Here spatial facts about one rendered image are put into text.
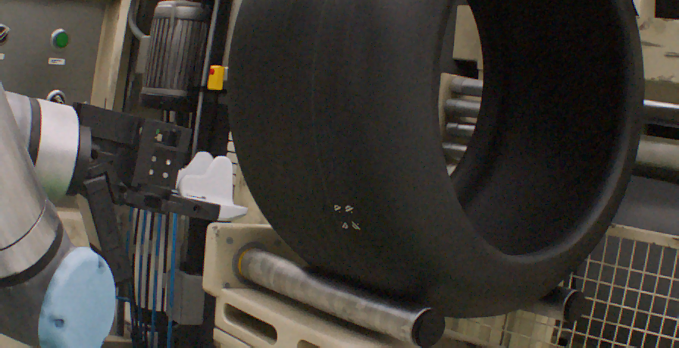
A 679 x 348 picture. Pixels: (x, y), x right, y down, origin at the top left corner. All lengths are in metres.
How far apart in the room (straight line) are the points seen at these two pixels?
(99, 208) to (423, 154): 0.32
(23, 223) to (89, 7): 0.86
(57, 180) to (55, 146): 0.03
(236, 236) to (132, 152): 0.40
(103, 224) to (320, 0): 0.31
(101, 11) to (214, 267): 0.48
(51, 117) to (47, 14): 0.64
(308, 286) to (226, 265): 0.16
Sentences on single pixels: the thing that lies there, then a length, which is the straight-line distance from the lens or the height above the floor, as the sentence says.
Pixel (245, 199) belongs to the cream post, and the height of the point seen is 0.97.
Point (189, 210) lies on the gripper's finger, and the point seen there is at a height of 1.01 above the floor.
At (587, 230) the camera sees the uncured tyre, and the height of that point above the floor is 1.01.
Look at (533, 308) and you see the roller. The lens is 1.18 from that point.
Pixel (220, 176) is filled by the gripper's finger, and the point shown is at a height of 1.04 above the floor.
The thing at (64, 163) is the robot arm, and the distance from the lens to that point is 0.75.
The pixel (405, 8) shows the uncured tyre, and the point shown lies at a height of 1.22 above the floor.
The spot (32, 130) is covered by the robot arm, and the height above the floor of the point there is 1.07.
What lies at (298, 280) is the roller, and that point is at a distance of 1.08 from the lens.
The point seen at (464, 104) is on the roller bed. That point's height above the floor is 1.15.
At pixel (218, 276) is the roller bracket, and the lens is 1.18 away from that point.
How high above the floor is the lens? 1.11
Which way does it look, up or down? 3 degrees down
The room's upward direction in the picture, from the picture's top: 7 degrees clockwise
